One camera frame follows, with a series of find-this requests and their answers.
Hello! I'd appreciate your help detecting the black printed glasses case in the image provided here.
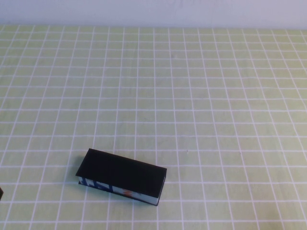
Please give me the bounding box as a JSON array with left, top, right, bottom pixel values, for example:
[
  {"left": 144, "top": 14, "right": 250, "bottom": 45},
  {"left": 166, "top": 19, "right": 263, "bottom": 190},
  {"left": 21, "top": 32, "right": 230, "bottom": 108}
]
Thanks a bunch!
[{"left": 76, "top": 148, "right": 168, "bottom": 207}]

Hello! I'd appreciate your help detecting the green checked tablecloth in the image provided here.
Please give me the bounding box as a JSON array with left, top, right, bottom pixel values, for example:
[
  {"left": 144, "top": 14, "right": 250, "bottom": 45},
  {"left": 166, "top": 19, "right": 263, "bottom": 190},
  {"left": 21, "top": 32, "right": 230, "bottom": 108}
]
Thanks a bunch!
[{"left": 0, "top": 23, "right": 307, "bottom": 230}]

